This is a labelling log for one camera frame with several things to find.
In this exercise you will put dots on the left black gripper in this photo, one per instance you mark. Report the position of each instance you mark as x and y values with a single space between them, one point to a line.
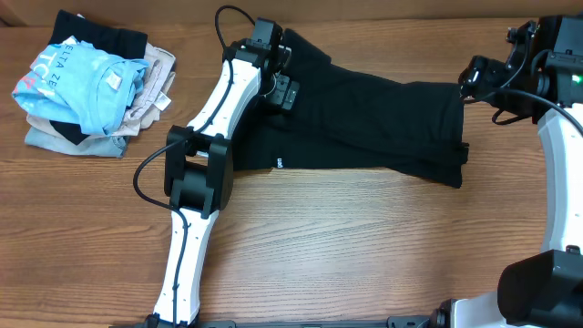
286 92

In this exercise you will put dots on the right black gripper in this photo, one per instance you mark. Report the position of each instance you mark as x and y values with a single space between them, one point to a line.
477 86

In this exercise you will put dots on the black t-shirt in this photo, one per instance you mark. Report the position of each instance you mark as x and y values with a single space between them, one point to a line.
343 119

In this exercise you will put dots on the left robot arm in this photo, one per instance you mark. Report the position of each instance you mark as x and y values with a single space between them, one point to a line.
199 165

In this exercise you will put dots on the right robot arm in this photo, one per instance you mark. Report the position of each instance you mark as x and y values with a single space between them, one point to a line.
540 80

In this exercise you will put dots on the beige folded garment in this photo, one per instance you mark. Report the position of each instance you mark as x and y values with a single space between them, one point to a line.
151 100

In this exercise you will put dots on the black folded garment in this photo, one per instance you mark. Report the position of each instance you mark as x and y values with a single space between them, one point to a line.
129 44

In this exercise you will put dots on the grey-blue folded garment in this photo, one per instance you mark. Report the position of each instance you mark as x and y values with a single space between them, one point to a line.
114 147

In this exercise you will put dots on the light blue printed t-shirt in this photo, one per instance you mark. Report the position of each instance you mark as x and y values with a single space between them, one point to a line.
73 82

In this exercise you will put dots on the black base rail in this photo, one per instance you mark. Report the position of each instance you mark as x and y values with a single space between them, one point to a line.
309 324

